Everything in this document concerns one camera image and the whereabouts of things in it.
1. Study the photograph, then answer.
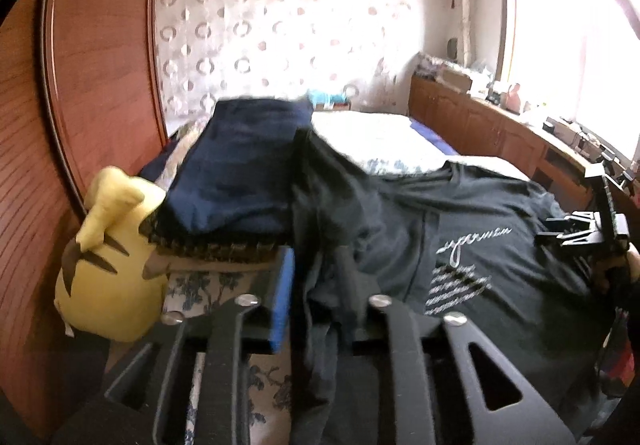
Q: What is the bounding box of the black printed t-shirt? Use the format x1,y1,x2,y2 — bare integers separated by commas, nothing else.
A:
290,129,614,444

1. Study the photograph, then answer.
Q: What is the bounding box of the yellow plush toy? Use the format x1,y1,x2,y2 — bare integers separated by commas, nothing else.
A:
54,167,167,343

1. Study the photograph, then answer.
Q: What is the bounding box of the blue floral white sheet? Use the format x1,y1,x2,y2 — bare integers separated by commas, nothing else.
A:
164,266,293,444

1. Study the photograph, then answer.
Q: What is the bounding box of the studded brown folded garment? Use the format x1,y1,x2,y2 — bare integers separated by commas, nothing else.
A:
139,218,280,279

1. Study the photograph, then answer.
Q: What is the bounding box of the pink bottle on cabinet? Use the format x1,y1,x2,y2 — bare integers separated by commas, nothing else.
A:
504,83,522,115

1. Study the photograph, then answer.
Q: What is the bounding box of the long wooden side cabinet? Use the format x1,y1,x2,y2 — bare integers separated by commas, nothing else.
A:
408,76,592,210

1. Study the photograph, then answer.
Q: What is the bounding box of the floral pink bed blanket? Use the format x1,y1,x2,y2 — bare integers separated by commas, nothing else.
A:
311,110,527,181

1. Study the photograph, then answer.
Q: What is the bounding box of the cardboard box on cabinet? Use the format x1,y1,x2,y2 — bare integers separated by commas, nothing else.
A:
437,67,473,94

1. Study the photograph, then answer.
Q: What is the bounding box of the folded navy blue garment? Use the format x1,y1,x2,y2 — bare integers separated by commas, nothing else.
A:
153,98,312,243

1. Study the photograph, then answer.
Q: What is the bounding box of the blue tissue box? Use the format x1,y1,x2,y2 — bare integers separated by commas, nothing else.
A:
307,91,352,110

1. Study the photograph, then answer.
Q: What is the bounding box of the wooden wardrobe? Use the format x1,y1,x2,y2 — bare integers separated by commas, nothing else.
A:
1,0,167,441

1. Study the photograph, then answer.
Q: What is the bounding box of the pink circle-pattern curtain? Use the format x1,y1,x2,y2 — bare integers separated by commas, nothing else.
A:
155,0,424,122

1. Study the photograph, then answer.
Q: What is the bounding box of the window with wooden frame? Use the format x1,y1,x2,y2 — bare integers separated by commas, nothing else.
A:
501,0,639,160

